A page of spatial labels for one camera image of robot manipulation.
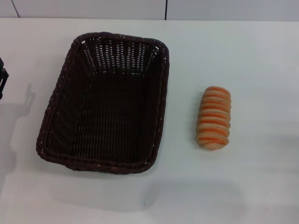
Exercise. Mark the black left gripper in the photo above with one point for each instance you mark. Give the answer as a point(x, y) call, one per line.
point(2, 75)

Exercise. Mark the dark woven rectangular basket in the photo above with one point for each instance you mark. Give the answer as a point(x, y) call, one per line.
point(109, 109)

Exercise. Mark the orange striped bread roll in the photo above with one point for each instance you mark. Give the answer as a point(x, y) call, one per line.
point(213, 117)

